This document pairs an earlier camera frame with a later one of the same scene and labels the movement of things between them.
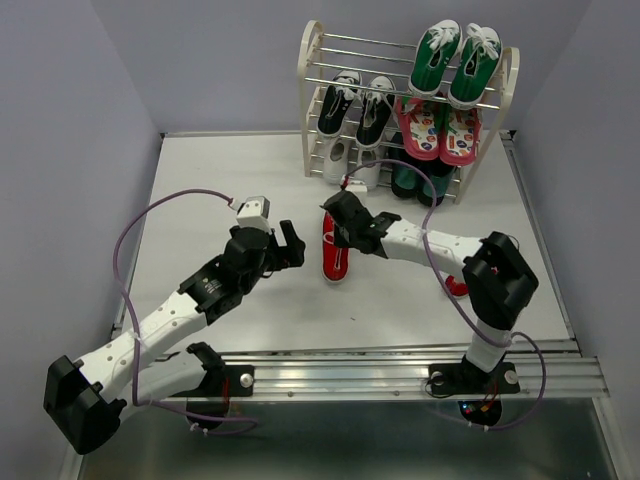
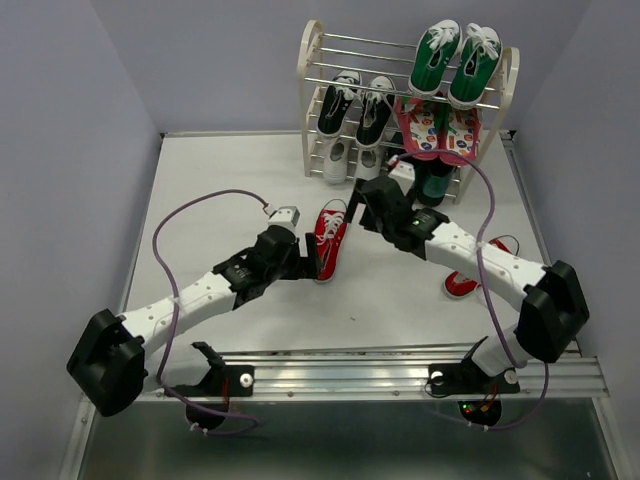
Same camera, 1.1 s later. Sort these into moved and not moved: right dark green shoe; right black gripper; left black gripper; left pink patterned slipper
Moved: left black gripper; right black gripper
Not moved: left pink patterned slipper; right dark green shoe
